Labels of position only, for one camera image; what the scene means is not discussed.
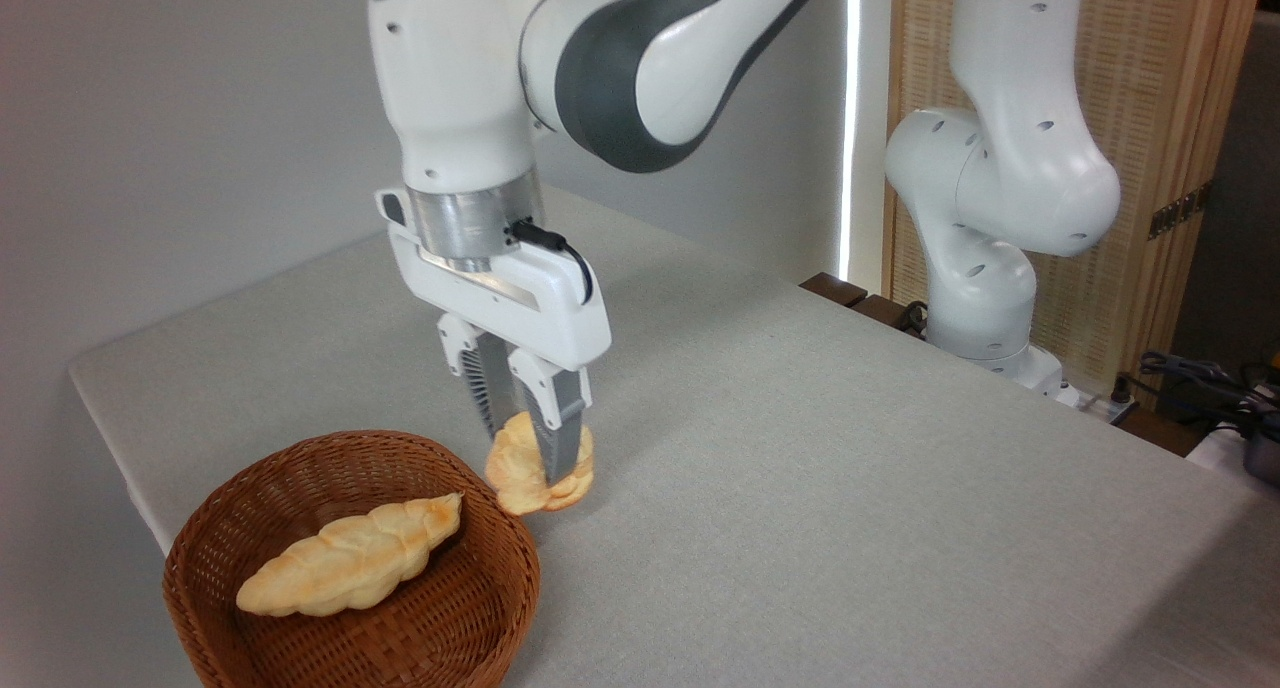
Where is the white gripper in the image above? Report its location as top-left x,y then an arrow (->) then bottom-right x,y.
376,187 -> 613,487

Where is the small round bread roll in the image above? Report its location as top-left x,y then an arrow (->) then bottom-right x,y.
484,411 -> 597,517

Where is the long twisted bread loaf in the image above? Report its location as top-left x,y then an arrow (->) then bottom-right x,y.
236,492 -> 465,618

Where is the brown woven wicker basket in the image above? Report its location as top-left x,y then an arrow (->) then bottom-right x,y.
162,429 -> 542,688

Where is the dark wooden block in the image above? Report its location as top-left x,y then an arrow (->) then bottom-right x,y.
799,272 -> 870,309

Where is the white power strip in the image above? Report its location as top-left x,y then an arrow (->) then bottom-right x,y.
1058,382 -> 1141,427

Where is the dark metal screen hinge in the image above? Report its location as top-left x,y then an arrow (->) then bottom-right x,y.
1147,182 -> 1214,241

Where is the wooden woven folding screen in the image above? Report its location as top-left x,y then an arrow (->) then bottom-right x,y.
882,0 -> 1267,401

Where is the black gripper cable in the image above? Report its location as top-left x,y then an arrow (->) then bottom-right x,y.
508,219 -> 596,306

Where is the bundle of dark cables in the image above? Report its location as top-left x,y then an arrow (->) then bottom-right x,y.
1122,350 -> 1280,441

